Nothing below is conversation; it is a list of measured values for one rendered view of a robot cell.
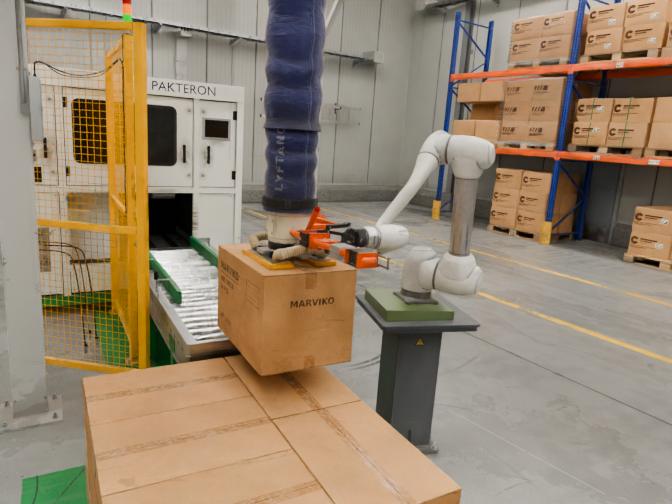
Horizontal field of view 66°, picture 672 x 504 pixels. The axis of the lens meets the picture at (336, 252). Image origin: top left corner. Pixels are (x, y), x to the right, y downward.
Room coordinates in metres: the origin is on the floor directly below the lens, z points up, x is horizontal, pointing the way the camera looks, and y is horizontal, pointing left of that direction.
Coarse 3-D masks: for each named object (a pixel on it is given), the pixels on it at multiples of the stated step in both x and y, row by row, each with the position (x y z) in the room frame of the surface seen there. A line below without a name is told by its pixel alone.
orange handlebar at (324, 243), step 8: (320, 224) 2.27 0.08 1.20; (296, 232) 2.02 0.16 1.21; (312, 240) 1.88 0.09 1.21; (320, 240) 1.83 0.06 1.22; (328, 240) 1.84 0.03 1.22; (336, 240) 1.85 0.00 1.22; (320, 248) 1.82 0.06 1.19; (328, 248) 1.77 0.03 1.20; (344, 256) 1.68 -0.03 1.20; (368, 264) 1.58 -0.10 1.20
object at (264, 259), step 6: (258, 246) 2.16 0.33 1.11; (246, 252) 2.18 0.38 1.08; (252, 252) 2.16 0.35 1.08; (258, 252) 2.14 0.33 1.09; (270, 252) 2.04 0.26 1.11; (252, 258) 2.11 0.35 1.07; (258, 258) 2.05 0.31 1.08; (264, 258) 2.03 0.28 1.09; (270, 258) 2.03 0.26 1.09; (264, 264) 1.99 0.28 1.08; (270, 264) 1.94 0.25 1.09; (276, 264) 1.95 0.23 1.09; (282, 264) 1.96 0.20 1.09; (288, 264) 1.97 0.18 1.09
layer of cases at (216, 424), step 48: (96, 384) 1.93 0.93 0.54; (144, 384) 1.96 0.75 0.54; (192, 384) 1.99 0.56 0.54; (240, 384) 2.01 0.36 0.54; (288, 384) 2.04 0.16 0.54; (336, 384) 2.07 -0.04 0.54; (96, 432) 1.60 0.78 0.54; (144, 432) 1.62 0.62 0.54; (192, 432) 1.64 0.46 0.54; (240, 432) 1.66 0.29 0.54; (288, 432) 1.68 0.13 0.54; (336, 432) 1.70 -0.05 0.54; (384, 432) 1.72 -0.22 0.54; (96, 480) 1.42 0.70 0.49; (144, 480) 1.37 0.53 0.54; (192, 480) 1.38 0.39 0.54; (240, 480) 1.40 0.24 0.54; (288, 480) 1.41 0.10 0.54; (336, 480) 1.43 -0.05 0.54; (384, 480) 1.44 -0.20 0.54; (432, 480) 1.46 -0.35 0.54
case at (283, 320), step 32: (224, 256) 2.28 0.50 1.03; (224, 288) 2.27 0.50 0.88; (256, 288) 1.91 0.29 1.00; (288, 288) 1.89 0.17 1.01; (320, 288) 1.96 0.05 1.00; (352, 288) 2.03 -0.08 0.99; (224, 320) 2.26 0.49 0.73; (256, 320) 1.90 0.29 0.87; (288, 320) 1.89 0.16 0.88; (320, 320) 1.96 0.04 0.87; (352, 320) 2.03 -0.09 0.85; (256, 352) 1.89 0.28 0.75; (288, 352) 1.90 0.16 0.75; (320, 352) 1.96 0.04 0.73
